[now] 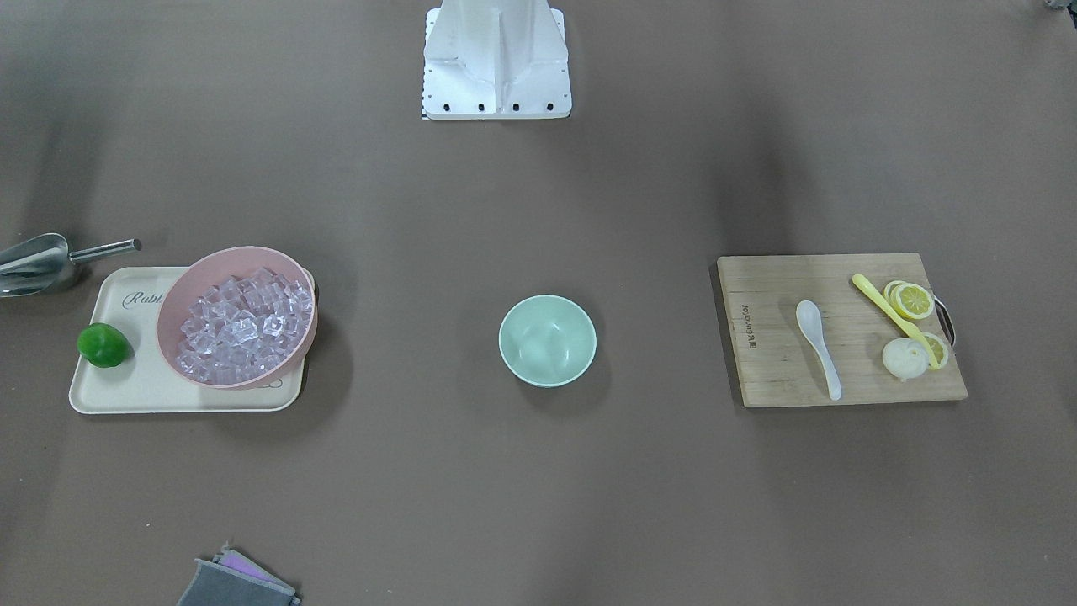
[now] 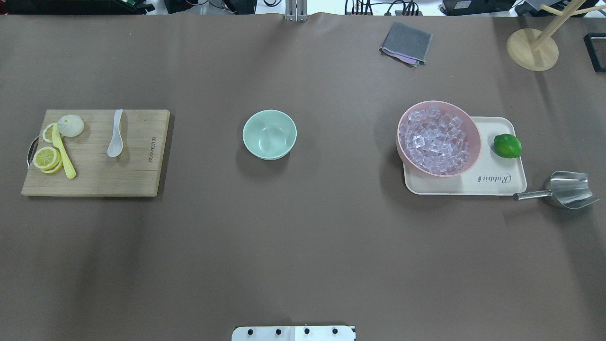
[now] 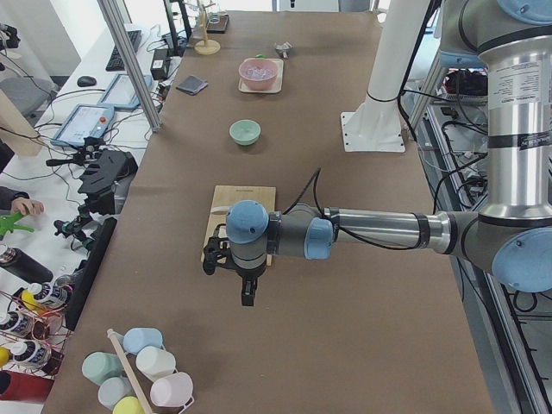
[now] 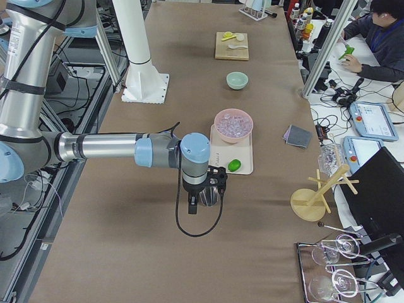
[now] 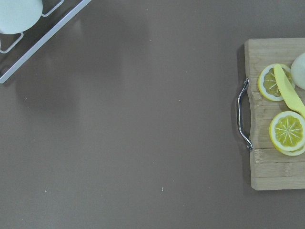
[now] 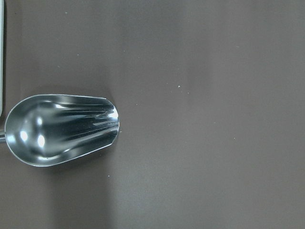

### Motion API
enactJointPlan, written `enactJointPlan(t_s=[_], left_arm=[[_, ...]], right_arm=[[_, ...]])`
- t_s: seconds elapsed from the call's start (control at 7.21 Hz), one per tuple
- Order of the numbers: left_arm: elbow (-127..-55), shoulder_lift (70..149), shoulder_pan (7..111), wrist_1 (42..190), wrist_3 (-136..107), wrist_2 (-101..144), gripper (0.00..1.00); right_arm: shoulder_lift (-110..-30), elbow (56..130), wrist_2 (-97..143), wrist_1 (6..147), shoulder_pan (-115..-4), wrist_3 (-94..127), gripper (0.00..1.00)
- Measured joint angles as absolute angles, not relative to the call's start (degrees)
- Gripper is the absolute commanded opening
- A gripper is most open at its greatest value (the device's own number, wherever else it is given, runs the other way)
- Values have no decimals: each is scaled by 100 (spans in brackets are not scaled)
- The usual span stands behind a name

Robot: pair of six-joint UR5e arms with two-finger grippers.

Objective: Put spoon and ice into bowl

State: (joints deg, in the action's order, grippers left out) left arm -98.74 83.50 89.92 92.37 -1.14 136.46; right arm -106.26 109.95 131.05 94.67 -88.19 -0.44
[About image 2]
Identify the white ceramic spoon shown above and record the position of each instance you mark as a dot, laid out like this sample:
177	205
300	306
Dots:
115	146

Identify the mint green bowl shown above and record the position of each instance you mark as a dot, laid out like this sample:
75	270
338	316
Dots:
269	134

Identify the clear ice cubes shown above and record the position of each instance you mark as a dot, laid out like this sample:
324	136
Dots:
435	141

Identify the pink bowl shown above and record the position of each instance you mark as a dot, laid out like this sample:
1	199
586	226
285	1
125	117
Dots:
473	135

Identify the steel ice scoop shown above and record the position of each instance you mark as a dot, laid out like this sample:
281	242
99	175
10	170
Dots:
565	190

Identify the grey folded cloth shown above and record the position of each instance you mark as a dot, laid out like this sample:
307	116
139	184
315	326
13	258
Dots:
407	44

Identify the cream plastic tray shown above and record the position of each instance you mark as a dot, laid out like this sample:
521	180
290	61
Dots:
492	175

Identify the green lime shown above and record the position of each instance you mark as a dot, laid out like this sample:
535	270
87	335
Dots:
507	146

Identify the bamboo cutting board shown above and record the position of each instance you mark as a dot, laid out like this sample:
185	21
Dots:
135	172

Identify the white steamed bun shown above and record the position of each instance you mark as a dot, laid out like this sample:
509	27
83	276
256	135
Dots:
70	125

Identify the yellow plastic knife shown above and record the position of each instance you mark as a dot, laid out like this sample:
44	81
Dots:
69	169

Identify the bottom lemon slice of stack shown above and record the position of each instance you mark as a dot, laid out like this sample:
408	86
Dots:
55	169

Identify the upper lemon slice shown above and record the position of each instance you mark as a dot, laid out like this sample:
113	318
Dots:
48	133

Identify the wooden cup tree stand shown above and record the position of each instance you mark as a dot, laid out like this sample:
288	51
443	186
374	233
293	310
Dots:
534	49

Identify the black framed tray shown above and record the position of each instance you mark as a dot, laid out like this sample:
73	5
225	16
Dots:
596	47

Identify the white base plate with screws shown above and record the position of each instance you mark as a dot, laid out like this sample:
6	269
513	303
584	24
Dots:
295	333

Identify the metal cutting board handle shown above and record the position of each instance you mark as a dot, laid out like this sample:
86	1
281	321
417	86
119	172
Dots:
31	151

